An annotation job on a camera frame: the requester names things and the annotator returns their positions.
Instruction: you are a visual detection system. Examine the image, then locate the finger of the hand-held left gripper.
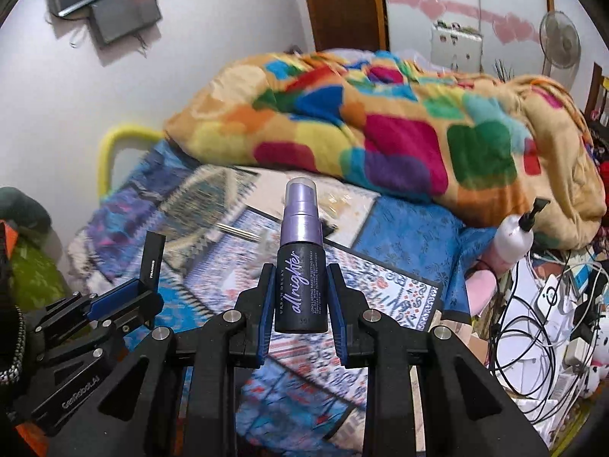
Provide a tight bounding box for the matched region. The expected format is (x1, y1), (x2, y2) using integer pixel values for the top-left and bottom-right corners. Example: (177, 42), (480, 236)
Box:
(45, 296), (165, 377)
(21, 279), (144, 344)

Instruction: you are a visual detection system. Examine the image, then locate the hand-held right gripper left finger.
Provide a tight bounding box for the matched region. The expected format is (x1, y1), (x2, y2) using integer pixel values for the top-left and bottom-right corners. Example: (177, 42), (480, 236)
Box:
(48, 263), (277, 457)

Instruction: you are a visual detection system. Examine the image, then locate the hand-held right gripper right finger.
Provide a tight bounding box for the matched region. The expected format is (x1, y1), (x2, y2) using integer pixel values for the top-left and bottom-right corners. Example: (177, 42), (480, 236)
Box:
(327, 262), (553, 457)

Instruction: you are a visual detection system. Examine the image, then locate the purple black spray bottle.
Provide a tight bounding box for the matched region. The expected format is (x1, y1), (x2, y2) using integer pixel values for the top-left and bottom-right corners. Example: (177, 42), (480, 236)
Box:
(274, 177), (327, 334)

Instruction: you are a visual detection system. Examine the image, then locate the light green cloth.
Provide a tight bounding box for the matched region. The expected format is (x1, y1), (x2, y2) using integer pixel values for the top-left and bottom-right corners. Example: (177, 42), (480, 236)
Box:
(10, 243), (67, 306)

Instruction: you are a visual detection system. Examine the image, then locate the blue patterned bedsheet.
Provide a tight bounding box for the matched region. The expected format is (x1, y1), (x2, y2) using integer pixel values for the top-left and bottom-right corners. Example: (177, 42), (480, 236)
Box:
(67, 143), (477, 457)

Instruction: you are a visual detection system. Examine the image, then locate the pink pouch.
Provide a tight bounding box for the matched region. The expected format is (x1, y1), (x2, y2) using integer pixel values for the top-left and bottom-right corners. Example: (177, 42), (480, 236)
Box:
(464, 267), (498, 318)

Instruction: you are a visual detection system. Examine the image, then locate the white pump lotion bottle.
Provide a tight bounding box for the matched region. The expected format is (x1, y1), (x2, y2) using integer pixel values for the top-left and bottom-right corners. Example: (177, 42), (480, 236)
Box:
(492, 197), (551, 275)

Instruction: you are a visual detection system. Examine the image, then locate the colourful patchwork blanket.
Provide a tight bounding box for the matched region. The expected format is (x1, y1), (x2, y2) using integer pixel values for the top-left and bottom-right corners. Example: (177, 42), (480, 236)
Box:
(163, 50), (595, 251)

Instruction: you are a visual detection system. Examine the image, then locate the white power strip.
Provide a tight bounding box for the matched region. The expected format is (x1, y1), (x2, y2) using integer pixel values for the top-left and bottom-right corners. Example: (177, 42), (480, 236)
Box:
(535, 273), (579, 316)

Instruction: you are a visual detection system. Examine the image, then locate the white cat plush toy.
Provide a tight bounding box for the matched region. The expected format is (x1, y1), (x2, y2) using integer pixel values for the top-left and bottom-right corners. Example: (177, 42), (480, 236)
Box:
(576, 352), (609, 401)

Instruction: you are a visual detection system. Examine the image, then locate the brown wooden door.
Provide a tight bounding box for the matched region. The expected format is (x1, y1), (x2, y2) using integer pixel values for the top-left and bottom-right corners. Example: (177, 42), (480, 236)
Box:
(297, 0), (386, 53)

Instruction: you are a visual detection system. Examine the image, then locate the wooden headboard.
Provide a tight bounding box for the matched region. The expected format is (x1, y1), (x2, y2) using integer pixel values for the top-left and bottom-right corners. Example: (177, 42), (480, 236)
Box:
(587, 62), (609, 121)

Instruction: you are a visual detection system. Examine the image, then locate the white standing fan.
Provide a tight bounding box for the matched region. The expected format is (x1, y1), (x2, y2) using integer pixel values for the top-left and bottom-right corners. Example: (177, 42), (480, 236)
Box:
(539, 10), (582, 77)

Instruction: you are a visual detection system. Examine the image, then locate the black white braided strap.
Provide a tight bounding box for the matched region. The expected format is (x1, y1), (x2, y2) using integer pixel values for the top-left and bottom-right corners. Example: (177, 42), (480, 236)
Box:
(0, 305), (27, 386)

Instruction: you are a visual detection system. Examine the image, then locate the yellow padded bed rail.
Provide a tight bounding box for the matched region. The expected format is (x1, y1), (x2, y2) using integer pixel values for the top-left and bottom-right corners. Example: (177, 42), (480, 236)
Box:
(97, 124), (167, 201)

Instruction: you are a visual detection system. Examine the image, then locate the tangle of black cables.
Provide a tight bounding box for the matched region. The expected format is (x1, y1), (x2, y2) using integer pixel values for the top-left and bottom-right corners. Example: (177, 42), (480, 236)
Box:
(485, 248), (609, 420)

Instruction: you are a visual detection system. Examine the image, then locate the black wall-mounted box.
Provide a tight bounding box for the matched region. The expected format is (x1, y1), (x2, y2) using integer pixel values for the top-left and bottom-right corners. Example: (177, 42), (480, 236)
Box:
(88, 0), (163, 46)

